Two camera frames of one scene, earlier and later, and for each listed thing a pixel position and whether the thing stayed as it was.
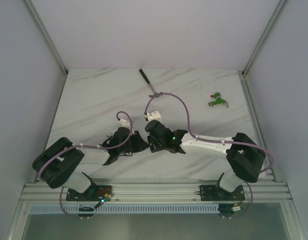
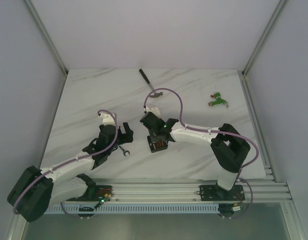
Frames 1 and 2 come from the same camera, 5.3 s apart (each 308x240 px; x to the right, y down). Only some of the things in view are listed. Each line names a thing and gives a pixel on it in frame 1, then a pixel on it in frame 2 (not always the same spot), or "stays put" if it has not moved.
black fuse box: x=154 y=146 stays put
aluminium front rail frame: x=152 y=192 stays put
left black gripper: x=135 y=141 -> x=124 y=136
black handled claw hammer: x=156 y=94 stays put
